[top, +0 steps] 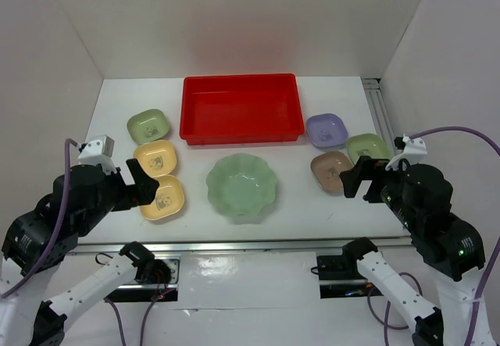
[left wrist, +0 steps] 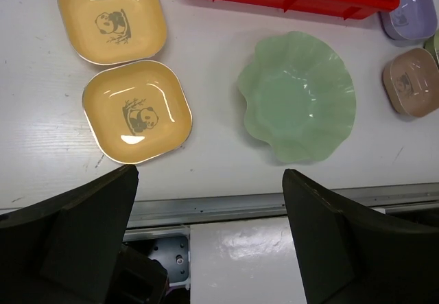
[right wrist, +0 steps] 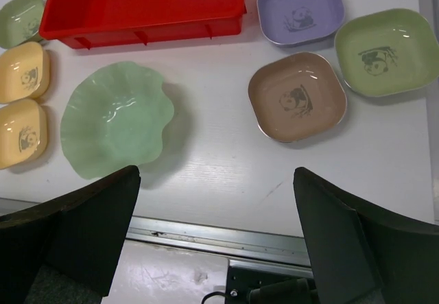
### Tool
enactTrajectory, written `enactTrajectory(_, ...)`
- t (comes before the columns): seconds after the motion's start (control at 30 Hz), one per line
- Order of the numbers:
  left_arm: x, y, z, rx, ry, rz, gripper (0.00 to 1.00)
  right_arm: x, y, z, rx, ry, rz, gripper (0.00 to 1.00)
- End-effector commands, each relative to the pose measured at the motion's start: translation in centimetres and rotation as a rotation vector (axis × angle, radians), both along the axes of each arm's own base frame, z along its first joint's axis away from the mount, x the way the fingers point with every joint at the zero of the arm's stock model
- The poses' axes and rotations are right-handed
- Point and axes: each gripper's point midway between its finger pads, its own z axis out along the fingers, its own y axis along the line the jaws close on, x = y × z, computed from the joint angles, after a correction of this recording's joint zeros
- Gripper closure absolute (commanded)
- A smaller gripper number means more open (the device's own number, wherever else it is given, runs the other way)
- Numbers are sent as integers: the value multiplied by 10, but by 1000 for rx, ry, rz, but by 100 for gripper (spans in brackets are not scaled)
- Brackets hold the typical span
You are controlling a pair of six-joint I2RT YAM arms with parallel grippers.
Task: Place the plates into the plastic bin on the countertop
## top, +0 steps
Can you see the aluminium rail front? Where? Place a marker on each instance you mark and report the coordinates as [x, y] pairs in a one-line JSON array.
[[244, 246]]

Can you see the aluminium rail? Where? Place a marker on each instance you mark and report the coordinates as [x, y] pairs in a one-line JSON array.
[[378, 111], [244, 246]]

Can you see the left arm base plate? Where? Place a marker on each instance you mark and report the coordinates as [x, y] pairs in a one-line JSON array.
[[163, 282]]

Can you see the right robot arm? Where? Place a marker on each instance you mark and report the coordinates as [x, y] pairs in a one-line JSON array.
[[454, 252]]

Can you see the red plastic bin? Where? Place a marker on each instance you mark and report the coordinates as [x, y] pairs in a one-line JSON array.
[[241, 109]]

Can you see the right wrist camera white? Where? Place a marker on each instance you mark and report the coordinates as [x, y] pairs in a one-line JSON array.
[[410, 150]]

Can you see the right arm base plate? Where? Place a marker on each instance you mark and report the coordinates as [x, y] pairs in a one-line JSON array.
[[337, 279]]

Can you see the yellow square plate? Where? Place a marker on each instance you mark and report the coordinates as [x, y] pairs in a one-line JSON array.
[[169, 200], [157, 158]]

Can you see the green square plate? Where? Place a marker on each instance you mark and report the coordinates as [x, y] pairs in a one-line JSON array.
[[148, 126], [367, 144]]

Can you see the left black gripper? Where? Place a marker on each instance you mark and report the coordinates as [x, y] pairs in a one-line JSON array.
[[142, 191]]

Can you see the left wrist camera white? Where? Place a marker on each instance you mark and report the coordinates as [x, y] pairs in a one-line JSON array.
[[97, 151]]

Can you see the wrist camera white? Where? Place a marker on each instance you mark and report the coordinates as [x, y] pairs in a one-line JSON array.
[[410, 150], [97, 151]]

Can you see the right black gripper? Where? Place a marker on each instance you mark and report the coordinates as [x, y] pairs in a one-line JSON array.
[[366, 166]]

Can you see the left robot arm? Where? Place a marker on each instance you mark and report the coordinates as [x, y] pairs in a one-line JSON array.
[[38, 241]]

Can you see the brown square plate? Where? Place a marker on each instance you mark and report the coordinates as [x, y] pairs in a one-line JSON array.
[[326, 168]]

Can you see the large green scalloped bowl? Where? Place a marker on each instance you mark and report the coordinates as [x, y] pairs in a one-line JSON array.
[[243, 187]]

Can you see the aluminium rail right side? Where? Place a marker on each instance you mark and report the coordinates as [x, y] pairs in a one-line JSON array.
[[378, 111]]

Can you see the purple square plate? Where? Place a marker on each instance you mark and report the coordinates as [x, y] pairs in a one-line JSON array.
[[326, 130]]

